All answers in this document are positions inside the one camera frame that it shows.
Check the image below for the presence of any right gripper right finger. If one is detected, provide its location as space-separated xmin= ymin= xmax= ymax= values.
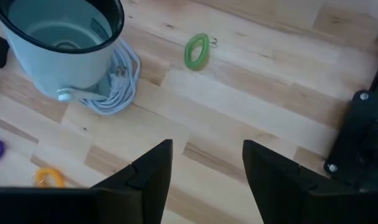
xmin=241 ymin=139 xmax=378 ymax=224

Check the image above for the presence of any white lamp power cord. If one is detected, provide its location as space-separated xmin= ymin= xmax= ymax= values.
xmin=79 ymin=39 xmax=142 ymax=116

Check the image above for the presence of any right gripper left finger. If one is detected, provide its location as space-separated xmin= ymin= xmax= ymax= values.
xmin=0 ymin=139 xmax=174 ymax=224

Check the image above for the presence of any green coil wristband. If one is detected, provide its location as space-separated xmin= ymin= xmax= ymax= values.
xmin=184 ymin=32 xmax=219 ymax=72

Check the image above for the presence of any yellow coil wristband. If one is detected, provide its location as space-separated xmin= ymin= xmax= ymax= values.
xmin=32 ymin=167 xmax=66 ymax=189

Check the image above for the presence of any white cylindrical cup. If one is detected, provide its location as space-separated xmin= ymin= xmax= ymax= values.
xmin=0 ymin=0 xmax=126 ymax=103

